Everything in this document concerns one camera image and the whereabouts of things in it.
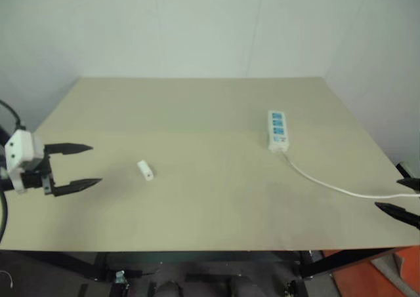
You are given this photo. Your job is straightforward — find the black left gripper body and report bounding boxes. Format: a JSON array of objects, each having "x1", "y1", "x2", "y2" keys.
[{"x1": 20, "y1": 151, "x2": 57, "y2": 197}]

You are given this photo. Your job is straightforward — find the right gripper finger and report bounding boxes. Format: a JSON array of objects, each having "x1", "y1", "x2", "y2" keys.
[
  {"x1": 396, "y1": 178, "x2": 420, "y2": 191},
  {"x1": 374, "y1": 201, "x2": 420, "y2": 230}
]

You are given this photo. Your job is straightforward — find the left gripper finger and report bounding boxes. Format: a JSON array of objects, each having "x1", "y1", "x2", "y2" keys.
[
  {"x1": 52, "y1": 178, "x2": 104, "y2": 198},
  {"x1": 43, "y1": 142, "x2": 94, "y2": 157}
]

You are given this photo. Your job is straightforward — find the white plug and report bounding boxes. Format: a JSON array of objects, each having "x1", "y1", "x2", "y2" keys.
[{"x1": 136, "y1": 159, "x2": 156, "y2": 183}]

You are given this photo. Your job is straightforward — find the white power strip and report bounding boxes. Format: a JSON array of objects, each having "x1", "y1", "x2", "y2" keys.
[{"x1": 266, "y1": 109, "x2": 291, "y2": 153}]

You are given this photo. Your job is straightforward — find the dark rounded shape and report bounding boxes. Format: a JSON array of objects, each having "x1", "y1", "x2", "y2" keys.
[{"x1": 153, "y1": 281, "x2": 183, "y2": 297}]

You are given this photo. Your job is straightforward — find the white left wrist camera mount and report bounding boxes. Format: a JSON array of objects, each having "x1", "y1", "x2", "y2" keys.
[{"x1": 4, "y1": 129, "x2": 45, "y2": 195}]

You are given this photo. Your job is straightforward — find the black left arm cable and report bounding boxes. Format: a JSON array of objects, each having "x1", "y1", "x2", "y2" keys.
[{"x1": 0, "y1": 99, "x2": 26, "y2": 242}]

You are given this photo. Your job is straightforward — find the white power cable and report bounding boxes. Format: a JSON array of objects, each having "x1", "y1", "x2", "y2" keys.
[{"x1": 280, "y1": 149, "x2": 420, "y2": 200}]

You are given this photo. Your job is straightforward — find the thin white wire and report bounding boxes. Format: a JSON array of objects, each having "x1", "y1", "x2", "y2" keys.
[{"x1": 0, "y1": 270, "x2": 14, "y2": 288}]

